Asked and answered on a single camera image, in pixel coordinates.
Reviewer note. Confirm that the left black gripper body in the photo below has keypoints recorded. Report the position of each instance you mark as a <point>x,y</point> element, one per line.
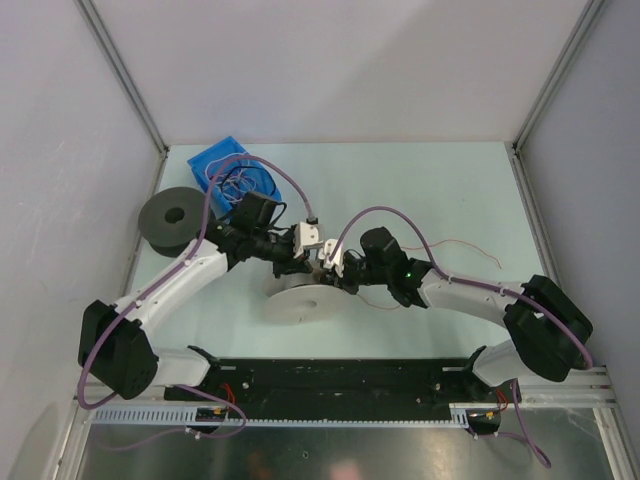
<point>276,248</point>

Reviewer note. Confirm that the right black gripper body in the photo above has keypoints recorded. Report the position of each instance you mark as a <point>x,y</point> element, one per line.
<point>359,272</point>

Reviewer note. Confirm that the light grey cable spool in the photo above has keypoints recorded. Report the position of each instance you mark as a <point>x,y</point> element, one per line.
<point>301,298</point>

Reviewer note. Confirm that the blue plastic bin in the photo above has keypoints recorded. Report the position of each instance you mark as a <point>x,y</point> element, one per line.
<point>237,175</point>

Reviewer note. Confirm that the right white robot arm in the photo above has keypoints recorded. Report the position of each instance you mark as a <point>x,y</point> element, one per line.
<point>547,332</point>

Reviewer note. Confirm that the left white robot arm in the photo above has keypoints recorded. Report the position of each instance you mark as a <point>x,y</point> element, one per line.
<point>116,339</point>

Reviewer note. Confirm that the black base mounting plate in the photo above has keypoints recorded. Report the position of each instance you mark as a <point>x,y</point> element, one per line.
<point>348,390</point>

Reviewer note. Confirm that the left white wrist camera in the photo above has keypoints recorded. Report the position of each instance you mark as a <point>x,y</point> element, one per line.
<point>309,239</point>

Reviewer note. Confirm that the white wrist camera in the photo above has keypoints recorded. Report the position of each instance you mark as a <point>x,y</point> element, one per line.
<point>331,257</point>
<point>309,239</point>

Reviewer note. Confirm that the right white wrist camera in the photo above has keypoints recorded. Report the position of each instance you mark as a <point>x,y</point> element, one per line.
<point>331,257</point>

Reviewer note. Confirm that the dark grey cable spool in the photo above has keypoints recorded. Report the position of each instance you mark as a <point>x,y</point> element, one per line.
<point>171,219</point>

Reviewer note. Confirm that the aluminium frame rail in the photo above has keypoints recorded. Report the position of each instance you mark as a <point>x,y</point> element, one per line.
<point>581,389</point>

